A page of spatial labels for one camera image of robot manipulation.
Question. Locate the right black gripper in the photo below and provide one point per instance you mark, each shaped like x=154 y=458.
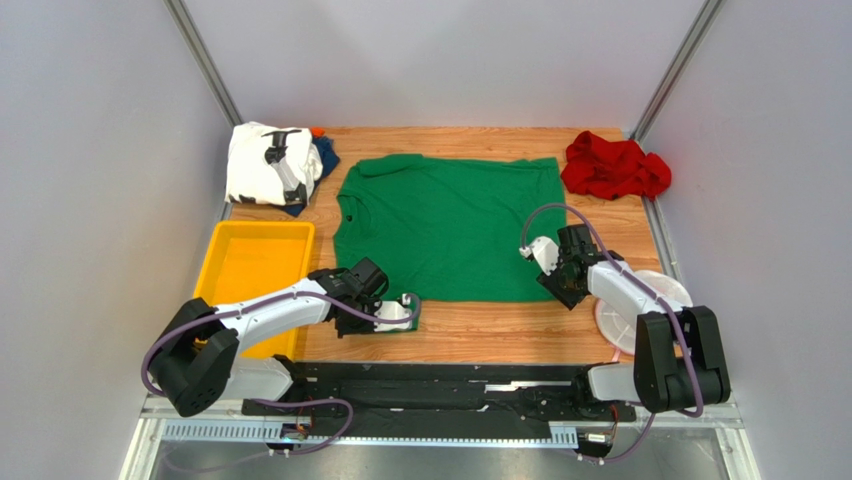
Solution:
x=563 y=288

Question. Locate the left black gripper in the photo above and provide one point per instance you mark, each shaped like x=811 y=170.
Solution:
x=343 y=328

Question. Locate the green t shirt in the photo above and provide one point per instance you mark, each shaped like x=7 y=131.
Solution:
x=449 y=230

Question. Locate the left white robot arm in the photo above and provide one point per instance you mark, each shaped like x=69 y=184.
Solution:
x=199 y=358

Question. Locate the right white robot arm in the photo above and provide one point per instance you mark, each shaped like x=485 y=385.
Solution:
x=678 y=357

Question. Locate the white pink round basket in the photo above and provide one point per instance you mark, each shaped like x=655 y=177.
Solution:
x=621 y=333

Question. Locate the red t shirt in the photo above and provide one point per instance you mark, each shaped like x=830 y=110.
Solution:
x=610 y=170

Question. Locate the yellow plastic bin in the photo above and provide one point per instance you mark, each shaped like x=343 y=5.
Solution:
x=248 y=259

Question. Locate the blue t shirt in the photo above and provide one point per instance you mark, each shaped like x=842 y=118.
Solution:
x=322 y=161

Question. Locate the white printed t shirt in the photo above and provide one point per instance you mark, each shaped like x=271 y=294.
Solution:
x=272 y=166

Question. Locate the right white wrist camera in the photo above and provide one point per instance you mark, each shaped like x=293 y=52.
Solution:
x=544 y=252

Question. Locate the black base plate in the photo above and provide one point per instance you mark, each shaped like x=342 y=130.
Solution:
x=455 y=401

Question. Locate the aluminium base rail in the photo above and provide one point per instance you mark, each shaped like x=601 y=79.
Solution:
x=286 y=426

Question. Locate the right aluminium frame post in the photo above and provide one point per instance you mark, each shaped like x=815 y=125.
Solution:
x=691 y=42

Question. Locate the aluminium frame post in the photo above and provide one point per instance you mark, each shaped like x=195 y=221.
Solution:
x=691 y=42
x=193 y=38

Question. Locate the left aluminium frame post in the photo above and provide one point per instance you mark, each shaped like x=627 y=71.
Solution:
x=193 y=38

